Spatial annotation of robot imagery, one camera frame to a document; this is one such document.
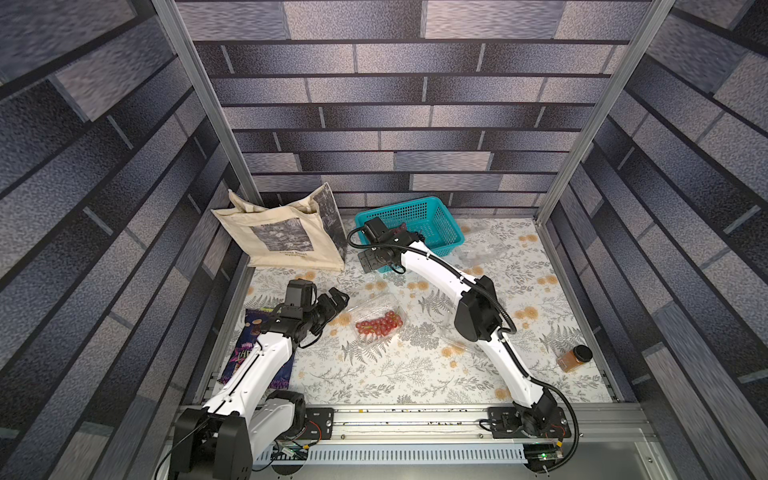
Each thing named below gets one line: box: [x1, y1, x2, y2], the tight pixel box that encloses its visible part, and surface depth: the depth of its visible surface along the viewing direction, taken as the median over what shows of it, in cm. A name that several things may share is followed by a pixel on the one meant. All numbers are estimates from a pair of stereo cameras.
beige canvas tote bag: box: [210, 182, 348, 272], surface depth 95 cm
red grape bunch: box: [356, 310, 403, 336], surface depth 90 cm
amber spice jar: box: [556, 345, 593, 373], surface depth 78 cm
